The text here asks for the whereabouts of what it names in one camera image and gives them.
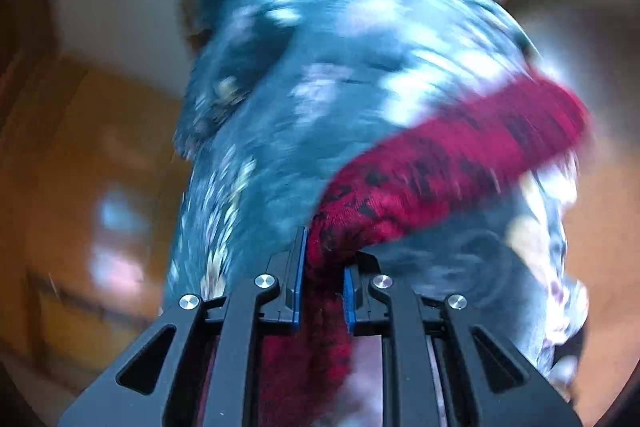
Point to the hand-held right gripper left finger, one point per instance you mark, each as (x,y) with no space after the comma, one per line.
(298,288)

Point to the red black patterned garment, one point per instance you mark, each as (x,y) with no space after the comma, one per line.
(450,157)

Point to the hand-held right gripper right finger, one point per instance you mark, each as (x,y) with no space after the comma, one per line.
(348,303)

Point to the bed with floral sheet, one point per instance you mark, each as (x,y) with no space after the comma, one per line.
(300,57)

